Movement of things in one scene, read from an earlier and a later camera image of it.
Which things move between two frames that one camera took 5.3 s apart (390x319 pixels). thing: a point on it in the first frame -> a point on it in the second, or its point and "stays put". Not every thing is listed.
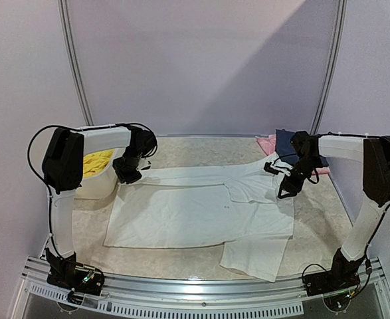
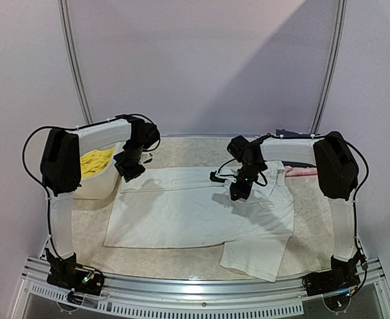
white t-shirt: (238, 208) stays put
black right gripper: (291, 181) -> (241, 187)
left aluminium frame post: (74, 62) stays put
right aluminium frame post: (333, 67) stays put
